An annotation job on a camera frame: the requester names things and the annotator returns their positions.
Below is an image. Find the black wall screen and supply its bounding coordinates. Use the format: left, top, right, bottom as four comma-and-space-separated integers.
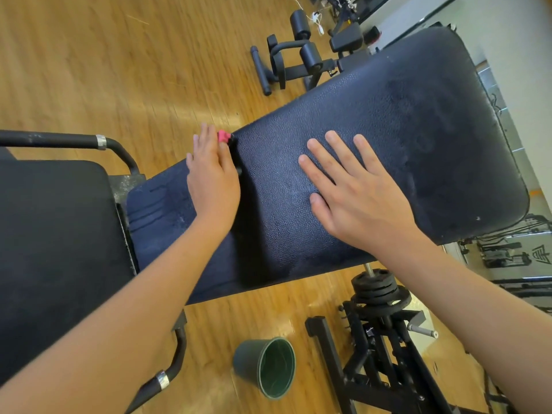
362, 0, 458, 40

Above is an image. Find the black weight plate stack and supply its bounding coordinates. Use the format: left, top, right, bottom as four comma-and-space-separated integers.
351, 267, 411, 311

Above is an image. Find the person's left forearm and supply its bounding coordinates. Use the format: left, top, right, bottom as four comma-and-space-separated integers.
0, 215, 229, 414

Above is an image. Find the large wall mirror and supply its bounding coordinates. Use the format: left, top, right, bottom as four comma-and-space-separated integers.
461, 60, 552, 298

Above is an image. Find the person's right hand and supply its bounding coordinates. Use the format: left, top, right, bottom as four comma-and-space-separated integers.
297, 130, 424, 255

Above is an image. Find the person's right forearm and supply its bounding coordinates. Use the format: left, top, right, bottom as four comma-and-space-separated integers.
388, 230, 552, 414

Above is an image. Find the dark green plastic bucket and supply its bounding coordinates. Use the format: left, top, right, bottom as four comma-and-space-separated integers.
233, 337, 297, 400

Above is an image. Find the person's left hand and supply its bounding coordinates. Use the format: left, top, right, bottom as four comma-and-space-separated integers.
185, 124, 243, 238

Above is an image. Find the black gym machine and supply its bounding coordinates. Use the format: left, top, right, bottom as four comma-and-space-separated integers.
250, 8, 381, 95

